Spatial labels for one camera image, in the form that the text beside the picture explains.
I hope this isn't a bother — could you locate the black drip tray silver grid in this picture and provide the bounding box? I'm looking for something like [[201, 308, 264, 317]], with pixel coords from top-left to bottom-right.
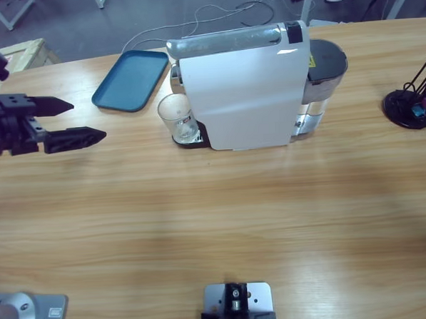
[[170, 119, 213, 151]]

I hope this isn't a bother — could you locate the white capsule coffee machine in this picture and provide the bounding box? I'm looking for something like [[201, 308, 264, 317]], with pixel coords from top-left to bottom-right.
[[166, 19, 318, 156]]

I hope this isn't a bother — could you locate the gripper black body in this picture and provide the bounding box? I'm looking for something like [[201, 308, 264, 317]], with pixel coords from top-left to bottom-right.
[[0, 91, 49, 158]]

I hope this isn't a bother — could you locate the teal plastic tray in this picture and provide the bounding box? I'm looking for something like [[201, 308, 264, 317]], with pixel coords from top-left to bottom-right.
[[88, 48, 173, 116]]

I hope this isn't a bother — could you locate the grey camera mount plate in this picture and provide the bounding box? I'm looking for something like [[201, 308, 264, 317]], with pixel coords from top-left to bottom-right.
[[203, 280, 274, 317]]

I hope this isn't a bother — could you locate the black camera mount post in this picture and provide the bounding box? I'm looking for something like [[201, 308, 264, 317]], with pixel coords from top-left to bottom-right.
[[198, 280, 278, 319]]

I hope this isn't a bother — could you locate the looped black cable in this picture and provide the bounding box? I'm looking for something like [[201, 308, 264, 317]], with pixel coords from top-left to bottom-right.
[[232, 0, 278, 28]]

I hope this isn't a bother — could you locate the white metal table leg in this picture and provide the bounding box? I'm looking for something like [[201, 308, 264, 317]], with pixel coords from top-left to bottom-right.
[[298, 0, 318, 28]]

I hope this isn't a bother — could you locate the clear glass cup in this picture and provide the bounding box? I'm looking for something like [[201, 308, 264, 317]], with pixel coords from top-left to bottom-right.
[[156, 93, 199, 146]]

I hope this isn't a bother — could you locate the wooden crate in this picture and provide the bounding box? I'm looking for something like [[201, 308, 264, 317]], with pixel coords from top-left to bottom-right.
[[0, 36, 62, 74]]

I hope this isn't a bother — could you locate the silver coffee machine lever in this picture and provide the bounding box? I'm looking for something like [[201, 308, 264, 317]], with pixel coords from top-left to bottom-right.
[[165, 22, 290, 60]]

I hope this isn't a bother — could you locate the black capsule stand with rods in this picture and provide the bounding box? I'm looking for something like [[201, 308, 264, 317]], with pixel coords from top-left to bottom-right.
[[378, 48, 426, 133]]

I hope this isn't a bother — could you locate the thin white cable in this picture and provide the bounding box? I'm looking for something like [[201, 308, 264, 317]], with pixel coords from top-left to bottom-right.
[[118, 0, 303, 55]]

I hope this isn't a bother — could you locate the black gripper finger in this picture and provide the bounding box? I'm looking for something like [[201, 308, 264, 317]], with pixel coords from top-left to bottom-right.
[[42, 124, 109, 156], [26, 94, 76, 120]]

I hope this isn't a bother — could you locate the arm grey base plate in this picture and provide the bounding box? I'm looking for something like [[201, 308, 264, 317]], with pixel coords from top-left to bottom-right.
[[0, 288, 71, 319]]

